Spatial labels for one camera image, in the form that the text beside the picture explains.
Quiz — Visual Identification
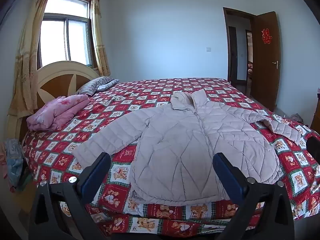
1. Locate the small print pillow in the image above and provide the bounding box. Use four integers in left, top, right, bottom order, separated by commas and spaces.
96, 79, 120, 92

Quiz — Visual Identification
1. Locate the red patterned bed cover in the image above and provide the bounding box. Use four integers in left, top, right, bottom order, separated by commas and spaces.
21, 77, 320, 238

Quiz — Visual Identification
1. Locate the patterned cloth on floor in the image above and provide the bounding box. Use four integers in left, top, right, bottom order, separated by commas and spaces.
290, 113, 304, 125

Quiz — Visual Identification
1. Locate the striped pillow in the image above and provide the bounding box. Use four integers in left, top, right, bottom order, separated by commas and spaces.
75, 76, 114, 96

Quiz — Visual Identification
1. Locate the dark wooden door frame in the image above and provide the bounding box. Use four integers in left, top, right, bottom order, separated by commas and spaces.
222, 7, 255, 85

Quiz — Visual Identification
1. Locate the pile of colourful clothes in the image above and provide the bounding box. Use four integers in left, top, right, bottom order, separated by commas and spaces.
0, 137, 33, 193

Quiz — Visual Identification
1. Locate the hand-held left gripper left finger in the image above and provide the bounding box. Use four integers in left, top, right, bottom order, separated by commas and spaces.
29, 152, 112, 240

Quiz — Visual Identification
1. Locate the cream and brown wooden headboard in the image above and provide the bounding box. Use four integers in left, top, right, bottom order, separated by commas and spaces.
6, 60, 100, 140

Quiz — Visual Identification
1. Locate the brown wooden cabinet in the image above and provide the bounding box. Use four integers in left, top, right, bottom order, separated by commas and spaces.
310, 90, 320, 130

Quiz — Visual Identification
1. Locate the yellow floral curtain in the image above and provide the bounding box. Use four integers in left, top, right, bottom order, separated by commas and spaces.
7, 0, 56, 117
90, 0, 111, 77

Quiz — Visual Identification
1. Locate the folded pink floral blanket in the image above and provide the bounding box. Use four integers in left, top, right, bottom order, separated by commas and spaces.
26, 94, 91, 132

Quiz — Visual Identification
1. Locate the beige quilted puffer jacket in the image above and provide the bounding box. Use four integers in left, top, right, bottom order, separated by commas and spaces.
72, 89, 302, 204

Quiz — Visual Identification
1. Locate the red paper door decoration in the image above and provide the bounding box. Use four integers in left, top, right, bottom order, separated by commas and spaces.
261, 28, 273, 44

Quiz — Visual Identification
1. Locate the brown wooden door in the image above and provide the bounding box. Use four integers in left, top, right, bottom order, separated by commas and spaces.
251, 11, 280, 112

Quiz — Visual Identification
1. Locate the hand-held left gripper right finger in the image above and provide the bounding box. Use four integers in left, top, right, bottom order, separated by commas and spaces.
212, 152, 295, 240

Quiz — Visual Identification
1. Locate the window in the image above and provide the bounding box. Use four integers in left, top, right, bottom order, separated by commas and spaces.
37, 0, 97, 69

